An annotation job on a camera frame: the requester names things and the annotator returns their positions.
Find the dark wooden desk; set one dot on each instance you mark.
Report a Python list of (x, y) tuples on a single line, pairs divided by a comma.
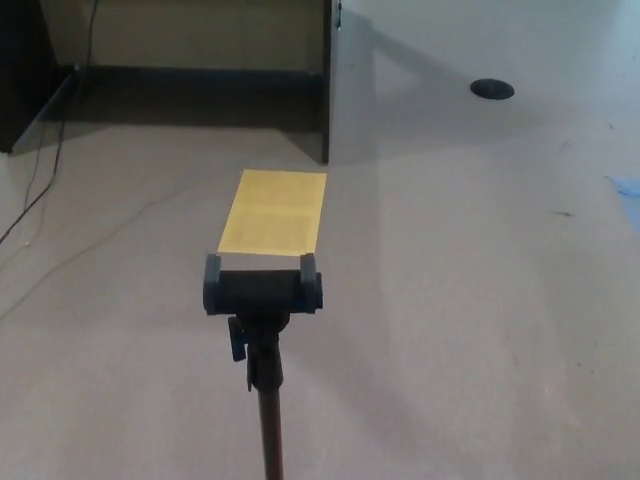
[(190, 75)]

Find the blue scrap on floor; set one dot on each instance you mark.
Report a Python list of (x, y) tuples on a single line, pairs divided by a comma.
[(626, 185)]

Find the black tripod with phone holder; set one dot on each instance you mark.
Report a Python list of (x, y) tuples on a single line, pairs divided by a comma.
[(260, 292)]

